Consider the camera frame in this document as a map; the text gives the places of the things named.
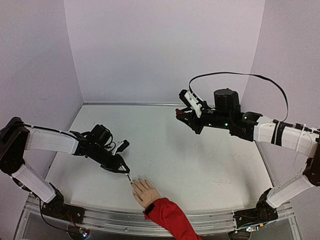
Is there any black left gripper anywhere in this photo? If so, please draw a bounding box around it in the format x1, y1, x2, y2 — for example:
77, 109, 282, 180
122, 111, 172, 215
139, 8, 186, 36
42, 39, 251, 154
91, 144, 131, 174

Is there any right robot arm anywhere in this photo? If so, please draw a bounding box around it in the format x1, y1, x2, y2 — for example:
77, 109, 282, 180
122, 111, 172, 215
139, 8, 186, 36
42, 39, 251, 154
175, 88, 320, 209

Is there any circuit board with leds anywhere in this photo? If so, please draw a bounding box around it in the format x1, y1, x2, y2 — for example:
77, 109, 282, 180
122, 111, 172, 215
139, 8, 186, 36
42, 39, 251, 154
67, 225, 90, 240

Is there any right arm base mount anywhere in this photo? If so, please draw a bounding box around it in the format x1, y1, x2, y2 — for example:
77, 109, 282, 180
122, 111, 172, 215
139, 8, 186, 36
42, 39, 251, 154
233, 188, 278, 229

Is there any red nail polish bottle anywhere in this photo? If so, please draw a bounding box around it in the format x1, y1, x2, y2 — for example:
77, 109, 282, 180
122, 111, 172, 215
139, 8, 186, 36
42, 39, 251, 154
175, 109, 183, 116

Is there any red jacket sleeve forearm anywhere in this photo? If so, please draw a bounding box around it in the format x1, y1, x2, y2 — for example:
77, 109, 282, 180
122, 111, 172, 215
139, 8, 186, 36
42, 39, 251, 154
143, 197, 202, 240

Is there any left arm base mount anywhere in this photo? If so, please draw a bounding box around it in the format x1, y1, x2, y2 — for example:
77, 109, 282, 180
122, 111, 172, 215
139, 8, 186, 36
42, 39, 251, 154
41, 190, 85, 224

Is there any mannequin hand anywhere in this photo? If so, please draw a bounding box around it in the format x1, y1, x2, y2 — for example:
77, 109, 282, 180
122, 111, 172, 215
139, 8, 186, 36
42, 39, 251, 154
130, 178, 161, 209

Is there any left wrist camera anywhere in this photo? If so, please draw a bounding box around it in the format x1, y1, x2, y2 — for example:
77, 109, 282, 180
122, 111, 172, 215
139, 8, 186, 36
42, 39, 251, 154
112, 139, 130, 155

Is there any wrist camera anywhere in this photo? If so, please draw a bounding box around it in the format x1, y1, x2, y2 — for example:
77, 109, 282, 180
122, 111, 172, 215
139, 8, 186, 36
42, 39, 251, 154
179, 89, 210, 118
112, 139, 130, 155

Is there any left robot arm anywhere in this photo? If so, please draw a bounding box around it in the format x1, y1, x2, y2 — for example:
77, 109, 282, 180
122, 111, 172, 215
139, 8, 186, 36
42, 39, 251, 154
0, 117, 130, 219

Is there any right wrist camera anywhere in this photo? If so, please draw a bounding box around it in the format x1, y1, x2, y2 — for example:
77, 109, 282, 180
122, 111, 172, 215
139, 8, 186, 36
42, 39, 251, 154
179, 89, 210, 118

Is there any aluminium front rail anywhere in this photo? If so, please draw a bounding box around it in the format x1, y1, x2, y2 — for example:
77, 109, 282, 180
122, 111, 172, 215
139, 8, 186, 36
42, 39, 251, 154
15, 191, 300, 240

